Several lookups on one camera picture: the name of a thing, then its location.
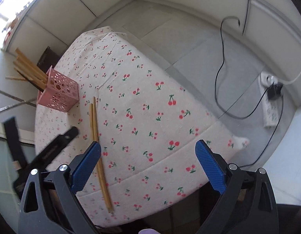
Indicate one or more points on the dark wooden chopstick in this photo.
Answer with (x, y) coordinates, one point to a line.
(38, 84)

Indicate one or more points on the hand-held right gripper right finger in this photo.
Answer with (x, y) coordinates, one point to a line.
(211, 165)

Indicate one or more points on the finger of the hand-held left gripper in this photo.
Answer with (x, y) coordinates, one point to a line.
(60, 141)

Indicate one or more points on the pink perforated utensil basket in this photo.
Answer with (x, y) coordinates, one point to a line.
(60, 95)

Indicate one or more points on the white power strip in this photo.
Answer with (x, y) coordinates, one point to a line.
(270, 112)

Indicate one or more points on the black flat bar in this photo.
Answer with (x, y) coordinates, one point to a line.
(15, 139)

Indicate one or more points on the cherry print tablecloth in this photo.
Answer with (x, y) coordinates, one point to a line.
(152, 102)

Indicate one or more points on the grey metal bar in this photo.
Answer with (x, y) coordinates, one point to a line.
(13, 106)

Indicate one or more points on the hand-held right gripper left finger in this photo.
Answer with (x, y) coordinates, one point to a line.
(85, 167)

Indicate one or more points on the dark brown waste bin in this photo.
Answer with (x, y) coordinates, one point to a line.
(46, 59)

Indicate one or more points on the black power adapter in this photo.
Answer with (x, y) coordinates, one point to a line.
(274, 92)

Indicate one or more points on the small wooden block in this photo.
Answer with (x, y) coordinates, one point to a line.
(17, 165)

